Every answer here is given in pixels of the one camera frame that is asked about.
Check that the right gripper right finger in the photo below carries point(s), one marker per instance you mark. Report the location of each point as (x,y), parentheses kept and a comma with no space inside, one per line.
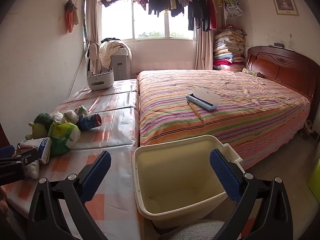
(274,217)

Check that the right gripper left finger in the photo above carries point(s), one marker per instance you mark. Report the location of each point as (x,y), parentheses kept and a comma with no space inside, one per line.
(46,219)

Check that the white blue paper box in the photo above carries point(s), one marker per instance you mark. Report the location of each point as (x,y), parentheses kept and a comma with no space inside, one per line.
(42,145)

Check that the green plush turtle toy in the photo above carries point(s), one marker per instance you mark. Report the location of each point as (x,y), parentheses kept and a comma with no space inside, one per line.
(40,126)

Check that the green plastic snack bag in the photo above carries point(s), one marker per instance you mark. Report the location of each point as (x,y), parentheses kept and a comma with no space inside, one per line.
(63,137)

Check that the white knotted plastic bag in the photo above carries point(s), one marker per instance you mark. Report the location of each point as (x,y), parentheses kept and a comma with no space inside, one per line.
(58,118)

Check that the white green plastic bag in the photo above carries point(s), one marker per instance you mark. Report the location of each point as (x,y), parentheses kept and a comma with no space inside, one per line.
(71,116)

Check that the green wrapper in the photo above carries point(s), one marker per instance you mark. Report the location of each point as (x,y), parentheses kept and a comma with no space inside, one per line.
(81,112)

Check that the blue cylindrical can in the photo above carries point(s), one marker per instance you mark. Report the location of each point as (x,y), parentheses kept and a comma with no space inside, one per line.
(89,122)

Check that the cream plastic trash bin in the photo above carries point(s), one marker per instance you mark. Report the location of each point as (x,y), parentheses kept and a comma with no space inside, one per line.
(174,181)

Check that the checkered plastic tablecloth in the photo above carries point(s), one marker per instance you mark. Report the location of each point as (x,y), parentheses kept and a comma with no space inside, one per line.
(113,206)

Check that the striped bed cover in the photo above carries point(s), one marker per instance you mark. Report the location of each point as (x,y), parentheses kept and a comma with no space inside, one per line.
(254,115)

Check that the yellow pencil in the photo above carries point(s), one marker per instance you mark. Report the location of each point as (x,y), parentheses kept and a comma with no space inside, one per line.
(194,110)

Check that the white desk organizer box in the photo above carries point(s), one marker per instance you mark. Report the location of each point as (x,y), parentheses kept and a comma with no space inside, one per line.
(101,81)

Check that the wooden headboard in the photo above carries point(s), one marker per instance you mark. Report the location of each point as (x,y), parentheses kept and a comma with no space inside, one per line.
(289,69)

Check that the floral cloth on cabinet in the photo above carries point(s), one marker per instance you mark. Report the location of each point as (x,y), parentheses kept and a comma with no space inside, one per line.
(109,49)

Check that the stack of folded quilts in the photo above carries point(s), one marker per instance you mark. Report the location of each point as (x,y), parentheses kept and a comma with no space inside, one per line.
(229,49)

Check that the right pink curtain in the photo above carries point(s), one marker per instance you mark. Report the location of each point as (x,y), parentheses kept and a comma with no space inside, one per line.
(204,50)

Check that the pink curtain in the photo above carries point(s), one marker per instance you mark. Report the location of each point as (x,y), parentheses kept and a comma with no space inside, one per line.
(93,51)
(204,50)

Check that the left pink curtain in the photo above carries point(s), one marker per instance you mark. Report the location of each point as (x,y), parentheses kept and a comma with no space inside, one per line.
(93,51)

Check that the framed picture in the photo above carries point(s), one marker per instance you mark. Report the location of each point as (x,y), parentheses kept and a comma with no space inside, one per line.
(286,7)

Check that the hanging clothes row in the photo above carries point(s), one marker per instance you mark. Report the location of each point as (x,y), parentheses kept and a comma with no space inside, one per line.
(201,13)

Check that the orange cloth on wall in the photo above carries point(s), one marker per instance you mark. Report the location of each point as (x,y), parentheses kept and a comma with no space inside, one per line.
(71,16)

